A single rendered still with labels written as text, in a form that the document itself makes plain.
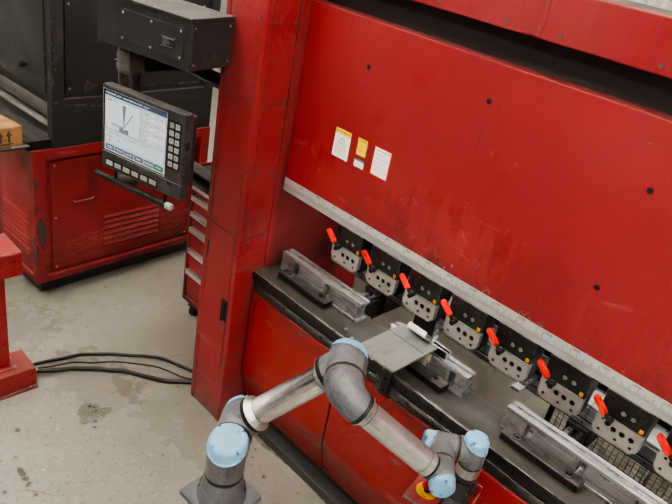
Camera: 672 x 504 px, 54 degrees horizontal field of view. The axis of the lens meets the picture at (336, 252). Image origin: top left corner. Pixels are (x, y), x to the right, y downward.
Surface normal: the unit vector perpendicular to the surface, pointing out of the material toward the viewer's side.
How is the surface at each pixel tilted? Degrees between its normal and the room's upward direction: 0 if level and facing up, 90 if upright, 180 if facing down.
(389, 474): 90
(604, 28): 90
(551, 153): 90
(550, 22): 90
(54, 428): 0
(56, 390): 0
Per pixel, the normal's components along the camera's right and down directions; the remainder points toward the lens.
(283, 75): 0.69, 0.45
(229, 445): 0.16, -0.80
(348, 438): -0.70, 0.22
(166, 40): -0.51, 0.32
